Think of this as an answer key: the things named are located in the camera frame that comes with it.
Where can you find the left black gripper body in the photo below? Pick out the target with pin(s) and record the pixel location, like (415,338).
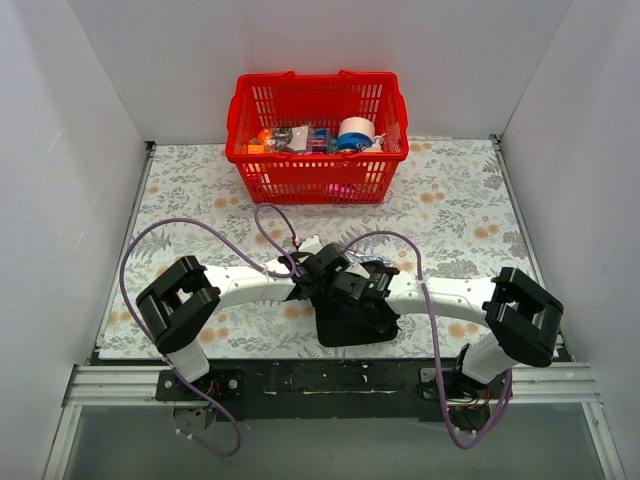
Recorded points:
(326,257)

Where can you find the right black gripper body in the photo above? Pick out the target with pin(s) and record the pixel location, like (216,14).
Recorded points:
(347,288)

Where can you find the silver hair scissors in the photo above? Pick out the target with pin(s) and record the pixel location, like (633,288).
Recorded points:
(361,258)

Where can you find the black zippered tool case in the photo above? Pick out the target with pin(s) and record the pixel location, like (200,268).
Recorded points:
(341,325)

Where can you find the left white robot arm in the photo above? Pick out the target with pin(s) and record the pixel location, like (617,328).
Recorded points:
(178,304)

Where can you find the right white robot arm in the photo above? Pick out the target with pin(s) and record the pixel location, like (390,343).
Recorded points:
(523,318)

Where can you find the floral patterned table mat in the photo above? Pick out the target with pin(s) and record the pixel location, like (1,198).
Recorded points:
(447,213)

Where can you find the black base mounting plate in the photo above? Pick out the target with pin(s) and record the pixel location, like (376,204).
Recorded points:
(324,389)

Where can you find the colourful packaged item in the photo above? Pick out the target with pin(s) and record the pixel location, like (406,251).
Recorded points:
(320,141)

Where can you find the red plastic shopping basket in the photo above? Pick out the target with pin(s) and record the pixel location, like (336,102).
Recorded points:
(265,101)

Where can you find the orange small box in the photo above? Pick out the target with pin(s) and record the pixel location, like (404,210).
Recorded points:
(255,147)

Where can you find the white tape roll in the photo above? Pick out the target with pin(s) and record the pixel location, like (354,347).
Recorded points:
(355,134)

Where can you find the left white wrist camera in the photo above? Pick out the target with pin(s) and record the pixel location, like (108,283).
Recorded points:
(310,246)

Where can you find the aluminium frame rail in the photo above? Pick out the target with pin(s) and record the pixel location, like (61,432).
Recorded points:
(559,383)

